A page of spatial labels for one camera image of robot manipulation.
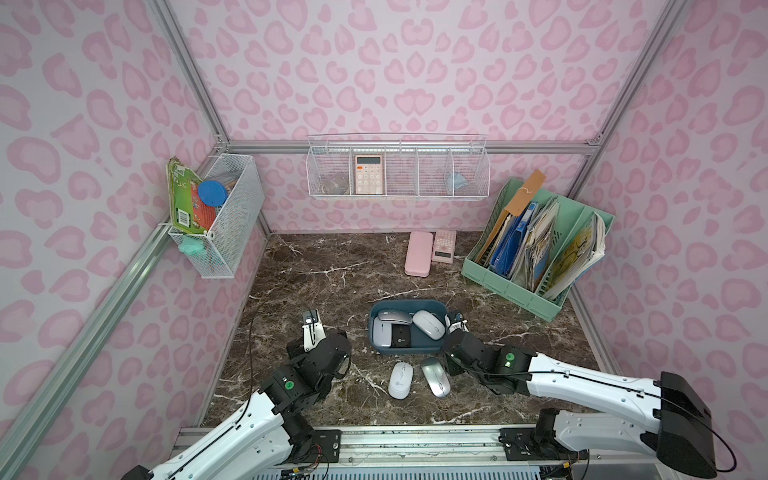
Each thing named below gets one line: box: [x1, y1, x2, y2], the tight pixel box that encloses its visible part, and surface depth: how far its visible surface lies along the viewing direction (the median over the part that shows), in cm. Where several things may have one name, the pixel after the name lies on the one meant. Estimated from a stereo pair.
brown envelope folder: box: [475, 169, 547, 263], surface depth 86 cm
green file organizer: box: [461, 177, 616, 321], surface depth 95 cm
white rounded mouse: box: [412, 310, 446, 340], surface depth 95 cm
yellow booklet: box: [543, 212, 606, 300], surface depth 86 cm
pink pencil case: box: [405, 231, 434, 278], surface depth 112 cm
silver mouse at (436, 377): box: [421, 357, 451, 398], surface depth 84 cm
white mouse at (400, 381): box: [388, 361, 414, 400], surface depth 83 cm
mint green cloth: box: [178, 235, 205, 256], surface depth 64 cm
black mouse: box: [389, 323, 411, 348], surface depth 92 cm
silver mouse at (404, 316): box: [377, 309, 413, 324], surface depth 95 cm
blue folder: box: [490, 202, 539, 278], surface depth 95 cm
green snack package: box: [166, 156, 216, 234], surface depth 72 cm
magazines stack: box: [513, 196, 559, 292], surface depth 91 cm
